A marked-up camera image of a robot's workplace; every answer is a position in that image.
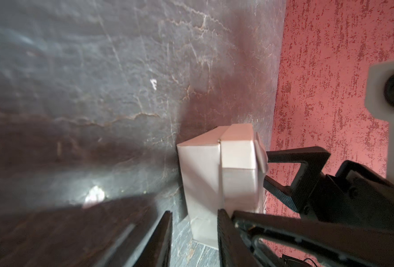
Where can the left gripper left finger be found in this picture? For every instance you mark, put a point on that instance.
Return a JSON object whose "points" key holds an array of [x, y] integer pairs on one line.
{"points": [[157, 251]]}

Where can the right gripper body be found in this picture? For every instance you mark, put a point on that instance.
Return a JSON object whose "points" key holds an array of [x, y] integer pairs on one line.
{"points": [[355, 196]]}

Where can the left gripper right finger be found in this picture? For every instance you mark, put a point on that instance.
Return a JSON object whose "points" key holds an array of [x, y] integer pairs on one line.
{"points": [[242, 246]]}

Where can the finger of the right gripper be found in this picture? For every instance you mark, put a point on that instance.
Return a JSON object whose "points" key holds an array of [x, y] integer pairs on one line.
{"points": [[312, 161], [336, 244]]}

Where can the pink jewelry box base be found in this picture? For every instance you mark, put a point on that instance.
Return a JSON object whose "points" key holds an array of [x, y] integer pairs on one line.
{"points": [[200, 167]]}

